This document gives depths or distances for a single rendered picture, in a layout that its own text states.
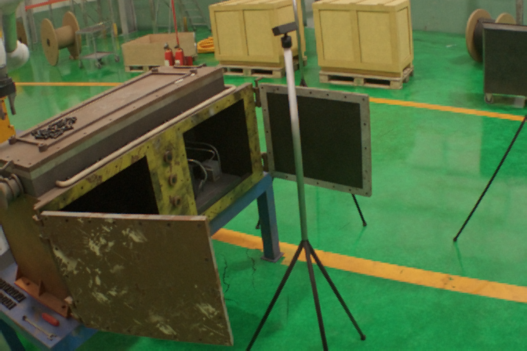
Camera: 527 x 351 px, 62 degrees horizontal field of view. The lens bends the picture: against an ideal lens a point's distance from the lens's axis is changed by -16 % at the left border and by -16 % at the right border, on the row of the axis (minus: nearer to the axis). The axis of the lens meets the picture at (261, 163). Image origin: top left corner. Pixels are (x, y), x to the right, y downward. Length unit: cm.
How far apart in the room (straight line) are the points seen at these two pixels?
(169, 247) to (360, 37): 537
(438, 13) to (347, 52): 438
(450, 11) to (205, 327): 957
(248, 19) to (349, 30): 162
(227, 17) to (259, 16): 58
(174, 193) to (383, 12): 464
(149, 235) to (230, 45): 634
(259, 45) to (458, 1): 489
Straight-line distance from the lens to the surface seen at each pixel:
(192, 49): 923
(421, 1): 1085
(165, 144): 230
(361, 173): 266
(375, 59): 669
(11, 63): 317
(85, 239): 179
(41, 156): 199
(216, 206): 268
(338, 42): 683
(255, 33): 749
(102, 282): 189
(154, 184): 229
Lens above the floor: 200
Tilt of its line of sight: 25 degrees down
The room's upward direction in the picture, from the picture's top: 7 degrees counter-clockwise
